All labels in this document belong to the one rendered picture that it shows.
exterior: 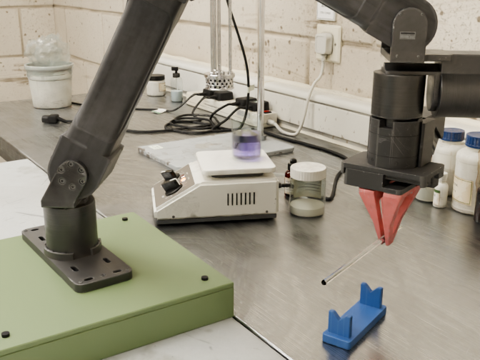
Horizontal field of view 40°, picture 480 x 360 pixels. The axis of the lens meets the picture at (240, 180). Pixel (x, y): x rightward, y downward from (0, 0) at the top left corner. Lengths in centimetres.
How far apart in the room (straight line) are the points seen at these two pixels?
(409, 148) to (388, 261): 24
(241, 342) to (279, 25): 116
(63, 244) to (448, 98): 47
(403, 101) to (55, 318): 43
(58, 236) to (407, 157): 42
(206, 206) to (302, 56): 74
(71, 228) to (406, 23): 44
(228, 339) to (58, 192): 25
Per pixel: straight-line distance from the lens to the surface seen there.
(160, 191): 110
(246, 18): 189
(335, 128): 155
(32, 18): 339
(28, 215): 115
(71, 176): 77
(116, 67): 74
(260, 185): 105
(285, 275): 89
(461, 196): 115
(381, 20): 71
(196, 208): 104
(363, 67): 153
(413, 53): 72
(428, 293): 87
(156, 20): 73
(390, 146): 74
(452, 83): 74
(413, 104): 74
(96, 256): 82
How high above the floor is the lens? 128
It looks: 18 degrees down
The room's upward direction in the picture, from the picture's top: straight up
